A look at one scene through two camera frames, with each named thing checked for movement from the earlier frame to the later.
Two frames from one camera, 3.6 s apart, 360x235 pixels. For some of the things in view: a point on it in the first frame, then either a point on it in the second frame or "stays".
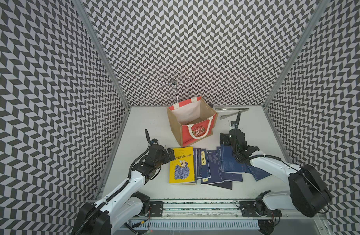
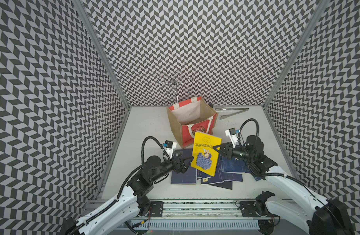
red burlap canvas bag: [192, 120] stays
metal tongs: [224, 116] stays
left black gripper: [167, 158] to [177, 168]
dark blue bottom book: [226, 184] stays
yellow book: [181, 169] to [205, 156]
